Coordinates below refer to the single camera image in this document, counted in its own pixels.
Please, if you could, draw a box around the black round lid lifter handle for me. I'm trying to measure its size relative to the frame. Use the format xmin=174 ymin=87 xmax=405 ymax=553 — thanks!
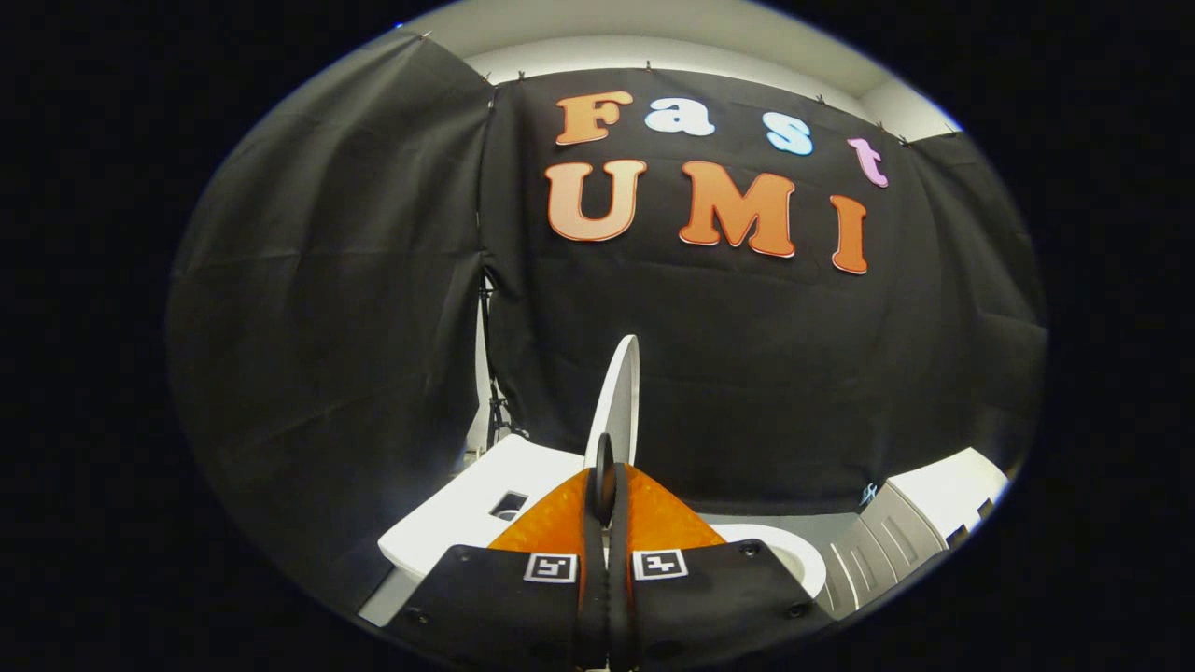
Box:
xmin=593 ymin=433 xmax=618 ymax=525

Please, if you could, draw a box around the white plastic drawer unit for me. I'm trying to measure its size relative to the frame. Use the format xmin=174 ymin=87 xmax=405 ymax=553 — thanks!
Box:
xmin=818 ymin=447 xmax=1011 ymax=621

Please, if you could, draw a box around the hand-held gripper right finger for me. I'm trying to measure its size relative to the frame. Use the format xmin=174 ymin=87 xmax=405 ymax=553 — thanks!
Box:
xmin=607 ymin=463 xmax=834 ymax=671

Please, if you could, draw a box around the white toilet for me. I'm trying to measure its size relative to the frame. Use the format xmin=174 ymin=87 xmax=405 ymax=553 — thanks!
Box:
xmin=358 ymin=433 xmax=828 ymax=628

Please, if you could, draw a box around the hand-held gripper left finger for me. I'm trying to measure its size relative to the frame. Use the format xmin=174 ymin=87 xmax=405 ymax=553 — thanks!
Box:
xmin=387 ymin=467 xmax=610 ymax=671

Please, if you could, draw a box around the white toilet lid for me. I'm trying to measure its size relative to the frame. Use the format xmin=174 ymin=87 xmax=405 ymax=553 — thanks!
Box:
xmin=583 ymin=334 xmax=641 ymax=470

